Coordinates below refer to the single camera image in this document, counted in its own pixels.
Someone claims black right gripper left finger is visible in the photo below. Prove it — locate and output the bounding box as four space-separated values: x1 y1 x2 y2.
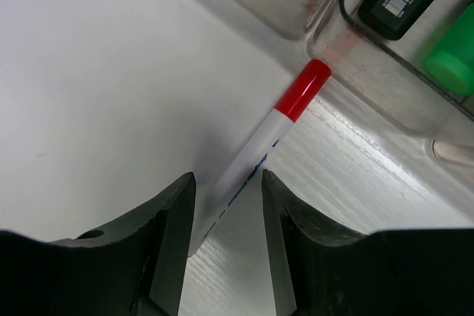
1 173 196 315

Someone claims clear four-compartment organizer tray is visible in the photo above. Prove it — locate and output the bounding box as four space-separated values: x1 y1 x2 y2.
235 0 473 173

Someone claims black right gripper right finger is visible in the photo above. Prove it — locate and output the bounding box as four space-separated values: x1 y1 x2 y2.
261 170 473 315

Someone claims red capped white marker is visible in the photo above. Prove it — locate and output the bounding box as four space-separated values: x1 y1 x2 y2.
188 59 331 256

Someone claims green highlighter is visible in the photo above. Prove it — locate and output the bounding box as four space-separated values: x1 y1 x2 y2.
423 2 473 97

